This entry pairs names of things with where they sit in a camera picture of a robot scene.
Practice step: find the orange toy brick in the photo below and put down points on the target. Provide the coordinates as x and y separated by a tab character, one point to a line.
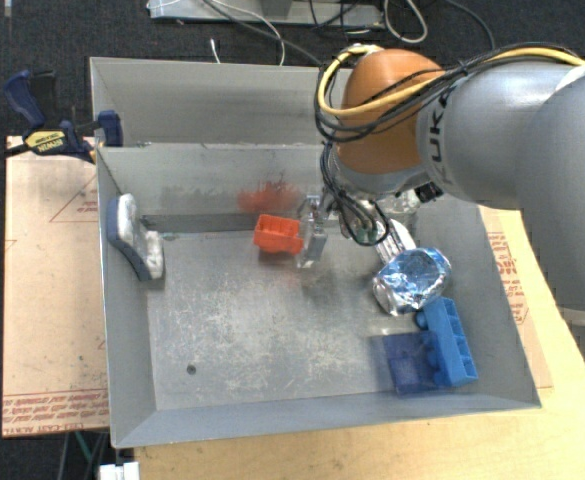
276	234

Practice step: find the blue toy brick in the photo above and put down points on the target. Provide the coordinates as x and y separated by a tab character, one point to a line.
452	348

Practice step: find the black cylinder on white bracket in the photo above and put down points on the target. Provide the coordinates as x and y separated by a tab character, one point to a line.
428	192

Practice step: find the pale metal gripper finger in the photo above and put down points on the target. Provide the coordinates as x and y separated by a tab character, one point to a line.
311	203
314	248

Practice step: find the brown cardboard board red print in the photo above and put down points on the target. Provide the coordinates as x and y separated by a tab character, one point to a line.
52	288

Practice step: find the crushed blue silver can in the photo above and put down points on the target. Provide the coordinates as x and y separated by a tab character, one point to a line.
412	280

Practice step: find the grey metal bin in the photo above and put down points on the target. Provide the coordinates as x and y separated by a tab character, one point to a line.
252	328

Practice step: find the white and grey curved object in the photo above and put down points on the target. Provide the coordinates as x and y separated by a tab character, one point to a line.
134	238

